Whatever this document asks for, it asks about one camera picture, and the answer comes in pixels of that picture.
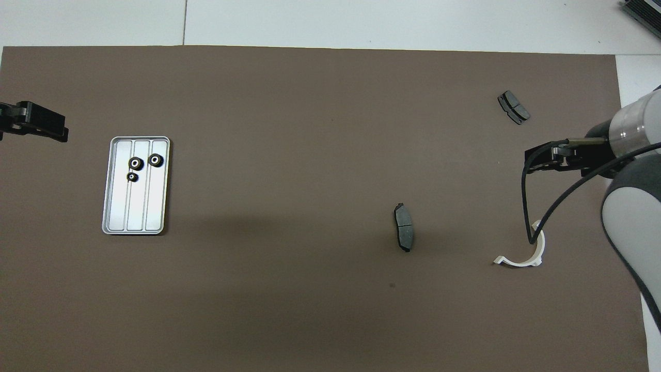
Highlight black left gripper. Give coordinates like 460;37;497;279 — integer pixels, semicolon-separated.
0;101;69;143

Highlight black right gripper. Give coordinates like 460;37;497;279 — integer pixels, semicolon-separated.
525;137;615;179

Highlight silver metal tray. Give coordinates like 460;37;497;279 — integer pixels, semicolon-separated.
102;136;171;236

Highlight stacked dark brake pads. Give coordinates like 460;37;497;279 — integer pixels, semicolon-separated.
497;90;531;126

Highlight single dark brake pad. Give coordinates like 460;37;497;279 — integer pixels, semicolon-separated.
394;203;415;253

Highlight grey ribbed device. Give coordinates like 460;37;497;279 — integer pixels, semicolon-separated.
621;0;661;26

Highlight brown table mat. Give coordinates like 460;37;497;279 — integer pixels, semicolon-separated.
0;45;650;372

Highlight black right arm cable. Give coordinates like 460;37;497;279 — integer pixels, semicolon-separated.
522;141;661;246

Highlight white curved plastic bracket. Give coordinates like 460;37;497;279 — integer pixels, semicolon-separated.
493;220;546;267

